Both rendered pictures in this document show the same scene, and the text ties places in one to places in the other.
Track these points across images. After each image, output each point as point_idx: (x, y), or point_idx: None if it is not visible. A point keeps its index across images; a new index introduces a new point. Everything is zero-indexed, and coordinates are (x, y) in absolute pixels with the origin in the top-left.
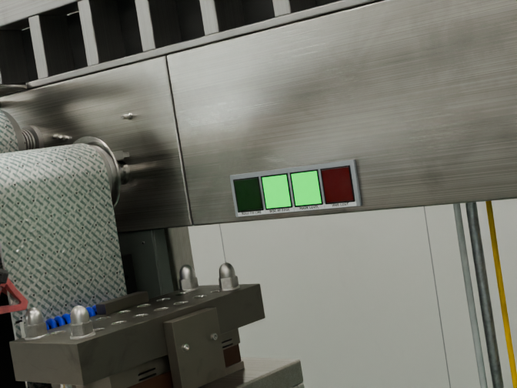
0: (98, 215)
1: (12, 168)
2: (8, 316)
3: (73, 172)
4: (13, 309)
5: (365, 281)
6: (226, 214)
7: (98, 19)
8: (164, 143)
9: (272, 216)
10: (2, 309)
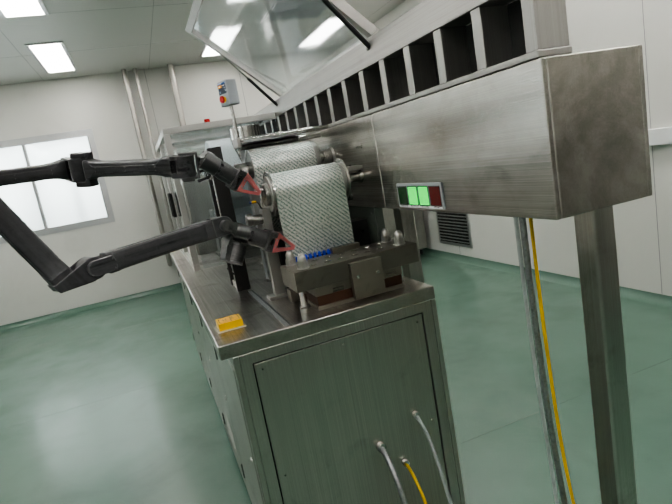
0: (337, 201)
1: (288, 180)
2: None
3: (322, 179)
4: (286, 249)
5: None
6: (397, 204)
7: (351, 91)
8: (373, 162)
9: (413, 208)
10: (279, 249)
